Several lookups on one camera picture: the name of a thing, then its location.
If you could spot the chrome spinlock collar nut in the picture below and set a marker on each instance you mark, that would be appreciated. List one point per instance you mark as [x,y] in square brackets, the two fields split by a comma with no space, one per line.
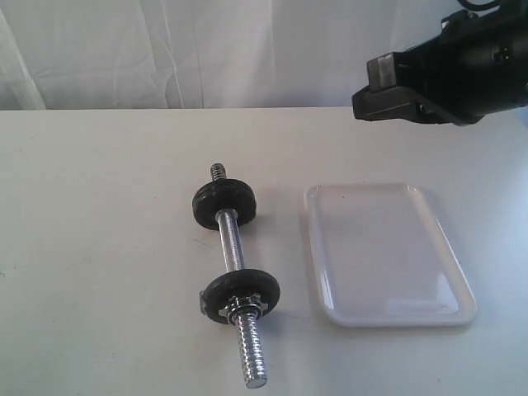
[235,306]

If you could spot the black weight plate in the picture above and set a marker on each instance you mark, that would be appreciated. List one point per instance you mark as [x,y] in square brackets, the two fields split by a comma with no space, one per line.
[242,283]
[205,208]
[225,186]

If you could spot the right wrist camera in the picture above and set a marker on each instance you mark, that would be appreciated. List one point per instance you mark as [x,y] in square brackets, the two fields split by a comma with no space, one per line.
[386,71]

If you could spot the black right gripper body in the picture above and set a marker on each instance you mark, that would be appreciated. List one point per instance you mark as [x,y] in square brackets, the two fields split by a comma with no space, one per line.
[440,88]

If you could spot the white backdrop curtain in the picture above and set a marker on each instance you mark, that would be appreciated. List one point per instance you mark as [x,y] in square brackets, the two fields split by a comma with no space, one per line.
[200,54]

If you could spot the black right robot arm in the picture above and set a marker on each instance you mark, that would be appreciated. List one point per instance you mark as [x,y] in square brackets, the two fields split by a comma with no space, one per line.
[498,25]

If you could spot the chrome dumbbell bar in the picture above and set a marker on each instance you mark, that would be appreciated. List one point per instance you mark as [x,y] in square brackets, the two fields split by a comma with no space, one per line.
[249,341]

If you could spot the white rectangular tray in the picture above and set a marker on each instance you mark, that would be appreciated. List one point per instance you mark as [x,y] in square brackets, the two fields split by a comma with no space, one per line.
[382,260]

